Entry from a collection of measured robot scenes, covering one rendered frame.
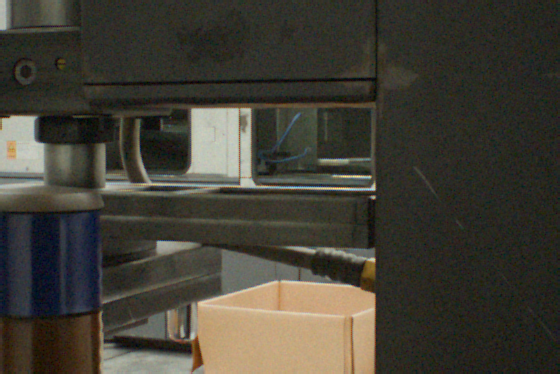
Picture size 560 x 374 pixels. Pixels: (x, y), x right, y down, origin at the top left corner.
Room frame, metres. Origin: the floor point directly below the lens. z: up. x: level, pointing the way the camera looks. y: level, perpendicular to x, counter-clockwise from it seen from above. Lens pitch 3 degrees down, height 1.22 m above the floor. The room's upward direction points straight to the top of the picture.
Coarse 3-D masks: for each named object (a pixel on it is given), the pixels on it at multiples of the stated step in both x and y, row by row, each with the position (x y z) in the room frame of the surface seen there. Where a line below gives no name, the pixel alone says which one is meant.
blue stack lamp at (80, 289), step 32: (0, 224) 0.37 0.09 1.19; (32, 224) 0.36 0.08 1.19; (64, 224) 0.36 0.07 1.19; (96, 224) 0.37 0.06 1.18; (0, 256) 0.37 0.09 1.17; (32, 256) 0.36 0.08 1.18; (64, 256) 0.36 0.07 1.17; (96, 256) 0.37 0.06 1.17; (0, 288) 0.37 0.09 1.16; (32, 288) 0.36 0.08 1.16; (64, 288) 0.36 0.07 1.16; (96, 288) 0.37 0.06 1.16
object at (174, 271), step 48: (48, 144) 0.65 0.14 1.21; (96, 144) 0.66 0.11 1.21; (144, 192) 0.60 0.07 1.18; (192, 192) 0.60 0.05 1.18; (240, 192) 0.66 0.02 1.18; (288, 192) 0.65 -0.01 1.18; (336, 192) 0.64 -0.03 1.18; (144, 240) 0.69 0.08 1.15; (192, 240) 0.59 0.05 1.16; (240, 240) 0.58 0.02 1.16; (288, 240) 0.57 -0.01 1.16; (336, 240) 0.56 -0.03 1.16; (144, 288) 0.64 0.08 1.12; (192, 288) 0.70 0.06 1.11; (192, 336) 0.72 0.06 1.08
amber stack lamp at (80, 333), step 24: (96, 312) 0.37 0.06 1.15; (0, 336) 0.37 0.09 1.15; (24, 336) 0.36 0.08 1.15; (48, 336) 0.36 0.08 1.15; (72, 336) 0.36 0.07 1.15; (96, 336) 0.37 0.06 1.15; (0, 360) 0.37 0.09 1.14; (24, 360) 0.36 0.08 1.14; (48, 360) 0.36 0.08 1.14; (72, 360) 0.36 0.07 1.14; (96, 360) 0.37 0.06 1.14
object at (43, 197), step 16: (0, 192) 0.37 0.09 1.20; (16, 192) 0.36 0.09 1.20; (32, 192) 0.36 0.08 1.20; (48, 192) 0.36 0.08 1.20; (64, 192) 0.36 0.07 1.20; (80, 192) 0.37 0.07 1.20; (96, 192) 0.38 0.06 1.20; (0, 208) 0.36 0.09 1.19; (16, 208) 0.36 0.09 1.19; (32, 208) 0.36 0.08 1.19; (48, 208) 0.36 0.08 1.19; (64, 208) 0.36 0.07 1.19; (80, 208) 0.36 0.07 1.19; (96, 208) 0.37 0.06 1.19
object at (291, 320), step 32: (256, 288) 3.43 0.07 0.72; (288, 288) 3.55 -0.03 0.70; (320, 288) 3.50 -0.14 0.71; (352, 288) 3.45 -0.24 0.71; (224, 320) 3.04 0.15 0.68; (256, 320) 2.99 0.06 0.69; (288, 320) 2.95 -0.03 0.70; (320, 320) 2.91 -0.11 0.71; (352, 320) 2.89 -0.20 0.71; (224, 352) 3.03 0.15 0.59; (256, 352) 2.99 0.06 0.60; (288, 352) 2.94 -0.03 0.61; (320, 352) 2.90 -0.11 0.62; (352, 352) 2.90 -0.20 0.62
